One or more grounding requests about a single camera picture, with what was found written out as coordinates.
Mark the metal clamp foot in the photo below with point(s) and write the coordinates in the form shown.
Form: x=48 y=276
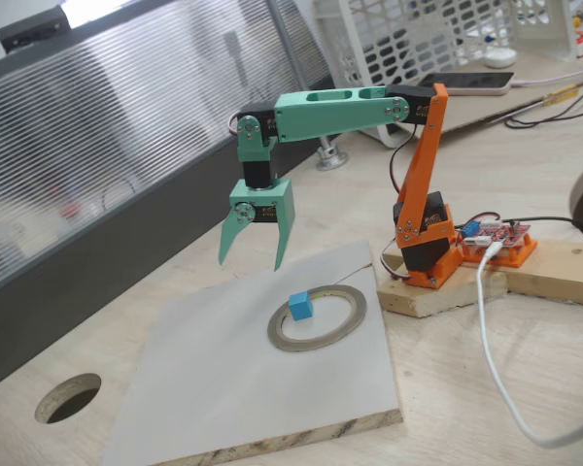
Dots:
x=331 y=160

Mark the white plastic lattice basket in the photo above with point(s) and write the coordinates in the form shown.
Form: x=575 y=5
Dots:
x=337 y=58

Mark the white earbuds case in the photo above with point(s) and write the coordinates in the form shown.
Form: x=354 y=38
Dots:
x=499 y=58

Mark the red controller board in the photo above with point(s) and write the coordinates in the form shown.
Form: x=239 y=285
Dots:
x=505 y=235

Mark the long wooden plank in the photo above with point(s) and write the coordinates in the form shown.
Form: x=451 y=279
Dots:
x=563 y=272

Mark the white-topped plywood board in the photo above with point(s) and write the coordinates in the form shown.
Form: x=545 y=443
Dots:
x=199 y=412

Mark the frosted glass desk partition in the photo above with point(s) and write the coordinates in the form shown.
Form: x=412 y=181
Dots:
x=126 y=145

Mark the brown cardboard sheet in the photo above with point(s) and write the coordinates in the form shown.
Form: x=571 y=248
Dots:
x=486 y=109

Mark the wooden base block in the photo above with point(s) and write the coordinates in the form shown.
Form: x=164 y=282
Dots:
x=447 y=296

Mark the black box device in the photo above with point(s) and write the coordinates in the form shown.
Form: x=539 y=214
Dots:
x=29 y=26

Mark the smartphone with pink case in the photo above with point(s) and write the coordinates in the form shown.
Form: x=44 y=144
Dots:
x=481 y=80

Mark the blue cube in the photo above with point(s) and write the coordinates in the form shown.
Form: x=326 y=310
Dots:
x=301 y=308

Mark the orange board mount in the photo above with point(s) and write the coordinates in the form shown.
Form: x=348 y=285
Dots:
x=520 y=255

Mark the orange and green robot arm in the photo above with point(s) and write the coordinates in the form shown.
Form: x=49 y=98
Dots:
x=330 y=116

